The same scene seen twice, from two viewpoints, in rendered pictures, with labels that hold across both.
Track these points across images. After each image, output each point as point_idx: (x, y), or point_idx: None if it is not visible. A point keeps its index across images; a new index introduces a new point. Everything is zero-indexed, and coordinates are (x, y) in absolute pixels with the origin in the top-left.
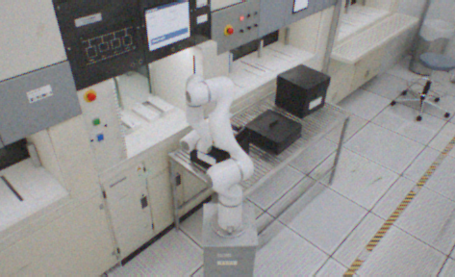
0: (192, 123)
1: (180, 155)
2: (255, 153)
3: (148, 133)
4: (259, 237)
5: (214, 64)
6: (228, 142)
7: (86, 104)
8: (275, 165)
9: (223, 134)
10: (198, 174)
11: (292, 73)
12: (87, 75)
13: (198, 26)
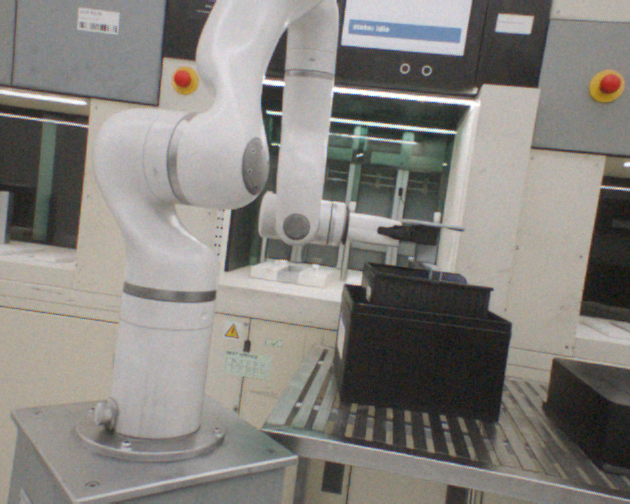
0: (282, 135)
1: (331, 353)
2: (524, 431)
3: (315, 291)
4: None
5: (517, 152)
6: (209, 45)
7: (172, 94)
8: (548, 474)
9: (213, 20)
10: (300, 373)
11: None
12: (191, 33)
13: (498, 40)
